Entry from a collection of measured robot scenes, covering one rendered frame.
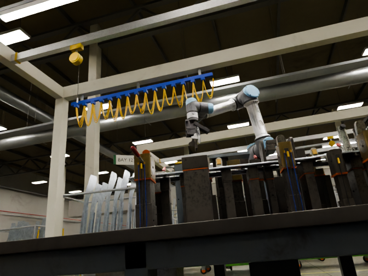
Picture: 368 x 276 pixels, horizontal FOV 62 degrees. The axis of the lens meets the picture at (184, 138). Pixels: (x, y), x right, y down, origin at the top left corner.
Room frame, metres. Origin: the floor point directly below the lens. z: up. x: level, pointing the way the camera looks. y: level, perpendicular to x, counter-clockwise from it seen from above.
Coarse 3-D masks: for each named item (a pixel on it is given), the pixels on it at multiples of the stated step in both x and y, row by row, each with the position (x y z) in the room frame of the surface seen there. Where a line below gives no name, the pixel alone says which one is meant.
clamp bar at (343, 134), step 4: (344, 124) 1.59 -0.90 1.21; (340, 128) 1.61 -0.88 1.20; (344, 128) 1.61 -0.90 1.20; (340, 132) 1.61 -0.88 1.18; (344, 132) 1.61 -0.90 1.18; (340, 136) 1.62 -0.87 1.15; (344, 136) 1.61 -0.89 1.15; (344, 140) 1.61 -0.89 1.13; (348, 140) 1.60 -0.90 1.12; (344, 144) 1.60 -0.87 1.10; (348, 144) 1.61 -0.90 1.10; (344, 148) 1.61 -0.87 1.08; (352, 148) 1.59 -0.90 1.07
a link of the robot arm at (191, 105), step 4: (188, 100) 1.85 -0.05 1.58; (192, 100) 1.84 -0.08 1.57; (196, 100) 1.86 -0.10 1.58; (188, 104) 1.85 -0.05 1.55; (192, 104) 1.84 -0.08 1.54; (196, 104) 1.85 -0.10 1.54; (188, 108) 1.85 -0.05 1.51; (192, 108) 1.84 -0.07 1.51; (196, 108) 1.86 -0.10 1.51; (188, 112) 1.85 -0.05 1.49
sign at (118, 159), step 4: (116, 156) 11.81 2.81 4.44; (120, 156) 11.88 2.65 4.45; (124, 156) 11.93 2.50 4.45; (128, 156) 11.99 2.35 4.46; (132, 156) 12.04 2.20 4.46; (116, 160) 11.81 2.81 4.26; (120, 160) 11.88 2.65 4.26; (124, 160) 11.93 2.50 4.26; (128, 160) 11.99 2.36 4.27; (132, 160) 12.04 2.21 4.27; (116, 164) 11.83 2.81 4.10; (120, 164) 11.88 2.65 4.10; (124, 164) 11.93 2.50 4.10; (128, 164) 11.99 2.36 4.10; (132, 164) 12.04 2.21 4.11
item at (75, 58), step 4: (76, 44) 3.28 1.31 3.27; (80, 44) 3.27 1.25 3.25; (72, 48) 3.30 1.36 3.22; (76, 48) 3.29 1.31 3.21; (80, 48) 3.29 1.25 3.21; (72, 52) 3.36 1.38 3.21; (76, 52) 3.28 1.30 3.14; (72, 56) 3.28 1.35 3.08; (76, 56) 3.27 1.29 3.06; (80, 56) 3.30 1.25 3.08; (72, 60) 3.28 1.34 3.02; (76, 60) 3.28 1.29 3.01; (80, 60) 3.32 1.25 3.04; (76, 64) 3.34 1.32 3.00
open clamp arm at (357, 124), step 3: (360, 120) 1.28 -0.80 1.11; (354, 123) 1.30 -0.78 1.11; (357, 123) 1.29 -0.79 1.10; (360, 123) 1.29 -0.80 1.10; (363, 123) 1.29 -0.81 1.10; (354, 126) 1.31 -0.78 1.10; (357, 126) 1.29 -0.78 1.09; (360, 126) 1.29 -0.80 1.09; (363, 126) 1.29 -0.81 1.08; (357, 129) 1.29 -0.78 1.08; (360, 129) 1.29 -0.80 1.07; (363, 129) 1.29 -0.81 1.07; (357, 132) 1.30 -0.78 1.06; (360, 132) 1.30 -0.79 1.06
